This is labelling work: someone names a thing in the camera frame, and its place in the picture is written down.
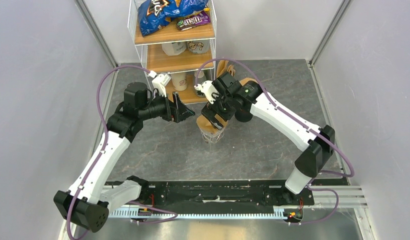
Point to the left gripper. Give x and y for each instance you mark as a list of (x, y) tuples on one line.
[(176, 111)]

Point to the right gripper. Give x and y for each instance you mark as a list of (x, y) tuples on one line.
[(209, 110)]

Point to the clear glass dripper with handle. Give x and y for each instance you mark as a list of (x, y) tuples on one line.
[(211, 133)]

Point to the black coffee server pot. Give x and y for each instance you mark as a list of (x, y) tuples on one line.
[(243, 116)]

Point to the glass carafe with brown band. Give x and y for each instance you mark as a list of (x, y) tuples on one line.
[(212, 139)]

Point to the brown paper coffee filter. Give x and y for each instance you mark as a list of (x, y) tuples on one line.
[(244, 81)]

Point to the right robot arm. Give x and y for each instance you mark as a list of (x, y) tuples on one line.
[(227, 97)]

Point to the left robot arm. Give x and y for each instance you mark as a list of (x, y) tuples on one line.
[(84, 203)]

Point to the brown paper filter stack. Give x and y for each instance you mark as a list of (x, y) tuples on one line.
[(225, 67)]

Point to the white cylindrical bottle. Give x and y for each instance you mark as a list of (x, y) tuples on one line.
[(179, 81)]

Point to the grey green spray bottle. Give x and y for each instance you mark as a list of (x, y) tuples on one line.
[(201, 79)]

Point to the white printed cup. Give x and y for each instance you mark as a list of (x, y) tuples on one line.
[(198, 46)]

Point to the purple candy bag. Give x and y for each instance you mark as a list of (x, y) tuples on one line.
[(196, 20)]

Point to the blue chips bag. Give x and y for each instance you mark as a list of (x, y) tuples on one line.
[(153, 15)]

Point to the white wire shelf rack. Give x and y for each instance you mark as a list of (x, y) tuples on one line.
[(152, 56)]

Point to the aluminium frame rail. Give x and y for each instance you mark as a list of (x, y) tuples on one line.
[(339, 213)]

